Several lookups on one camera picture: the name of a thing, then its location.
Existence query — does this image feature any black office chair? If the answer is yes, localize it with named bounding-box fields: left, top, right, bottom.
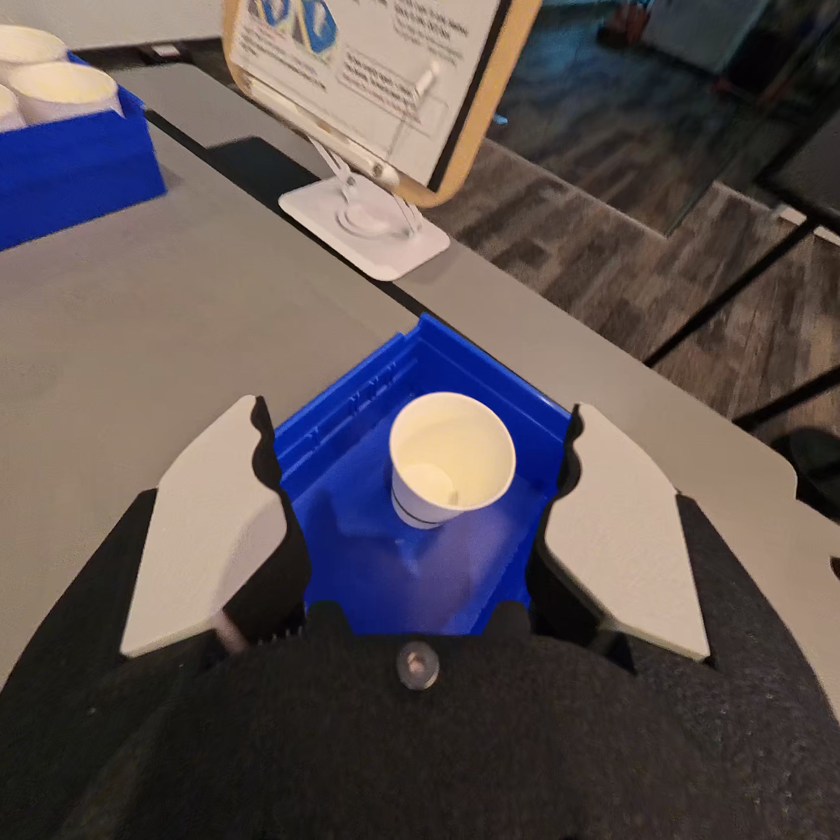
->
left=785, top=427, right=840, bottom=522

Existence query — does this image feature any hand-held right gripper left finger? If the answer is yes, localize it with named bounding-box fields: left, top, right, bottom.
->
left=119, top=394, right=312, bottom=657

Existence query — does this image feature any white board stand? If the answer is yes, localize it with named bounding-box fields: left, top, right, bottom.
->
left=277, top=132, right=451, bottom=280

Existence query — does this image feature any blue plastic bin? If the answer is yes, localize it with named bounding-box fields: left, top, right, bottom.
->
left=0, top=53, right=169, bottom=253
left=272, top=313, right=572, bottom=637

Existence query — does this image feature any small red floor object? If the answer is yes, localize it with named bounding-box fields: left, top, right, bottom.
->
left=602, top=0, right=653, bottom=49

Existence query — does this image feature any wooden instruction board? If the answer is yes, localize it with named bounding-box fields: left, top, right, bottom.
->
left=221, top=0, right=543, bottom=208

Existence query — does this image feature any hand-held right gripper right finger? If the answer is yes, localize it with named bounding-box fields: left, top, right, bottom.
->
left=525, top=402, right=712, bottom=662

